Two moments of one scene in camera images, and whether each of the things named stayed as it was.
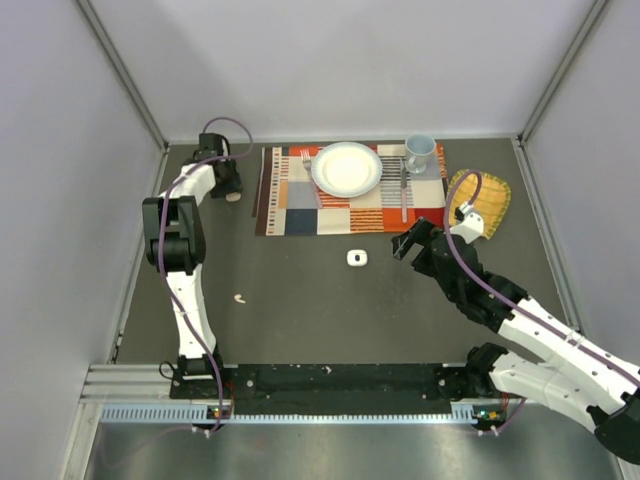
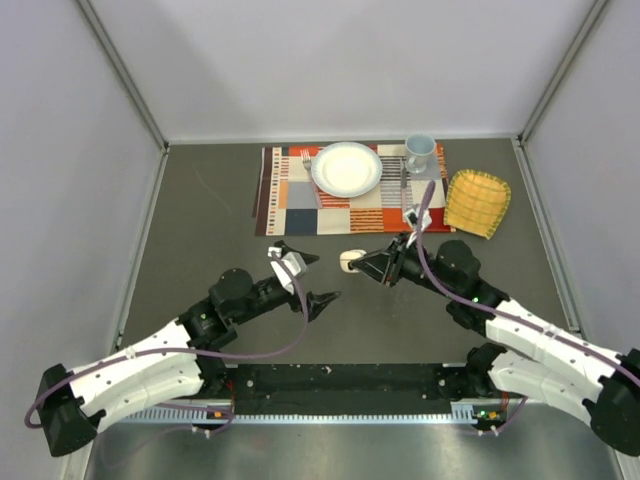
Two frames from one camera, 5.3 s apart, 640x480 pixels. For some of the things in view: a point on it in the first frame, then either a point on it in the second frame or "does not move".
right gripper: (422, 232) -> (375, 265)
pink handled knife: (404, 191) does not move
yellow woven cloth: (491, 203) does not move
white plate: (347, 169) does not move
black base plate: (333, 389) does not move
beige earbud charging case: (233, 197) -> (348, 255)
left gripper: (234, 183) -> (315, 302)
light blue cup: (418, 148) does not move
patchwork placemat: (292, 198) does not move
